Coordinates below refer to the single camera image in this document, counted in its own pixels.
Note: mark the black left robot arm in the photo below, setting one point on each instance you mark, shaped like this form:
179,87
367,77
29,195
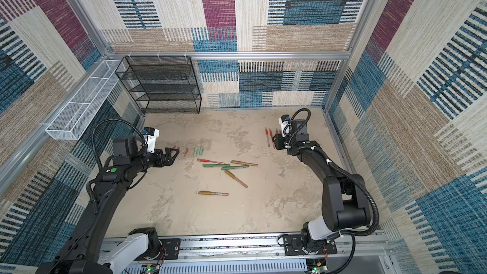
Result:
82,252

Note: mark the white wire mesh basket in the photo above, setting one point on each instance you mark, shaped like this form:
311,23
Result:
75,117

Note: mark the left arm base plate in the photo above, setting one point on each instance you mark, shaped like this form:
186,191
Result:
166,249

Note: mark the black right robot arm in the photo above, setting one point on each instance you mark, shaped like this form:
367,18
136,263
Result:
344,205

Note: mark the brown pen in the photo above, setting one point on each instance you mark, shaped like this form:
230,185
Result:
242,163

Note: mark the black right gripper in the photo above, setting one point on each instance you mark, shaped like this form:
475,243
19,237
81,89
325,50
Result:
278,141

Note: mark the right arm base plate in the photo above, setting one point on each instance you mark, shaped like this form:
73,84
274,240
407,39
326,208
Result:
297,245

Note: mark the brown pen diagonal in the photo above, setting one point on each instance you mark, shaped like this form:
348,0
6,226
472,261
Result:
236,179

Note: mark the aluminium front rail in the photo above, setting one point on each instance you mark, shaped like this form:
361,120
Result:
268,253

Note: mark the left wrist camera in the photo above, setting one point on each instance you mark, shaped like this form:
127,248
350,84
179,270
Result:
151,135

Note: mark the dark green pen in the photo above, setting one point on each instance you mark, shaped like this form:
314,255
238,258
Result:
215,165
228,168

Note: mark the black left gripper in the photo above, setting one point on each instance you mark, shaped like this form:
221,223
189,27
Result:
168,160

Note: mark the black wire mesh shelf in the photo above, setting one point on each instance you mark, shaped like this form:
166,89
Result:
161,85

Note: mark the gold marker bottom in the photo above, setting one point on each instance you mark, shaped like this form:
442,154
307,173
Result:
213,193

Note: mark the dark green pen left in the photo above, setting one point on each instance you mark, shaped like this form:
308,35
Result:
215,165

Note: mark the dark green pen right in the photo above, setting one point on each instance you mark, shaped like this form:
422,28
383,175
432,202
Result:
228,168

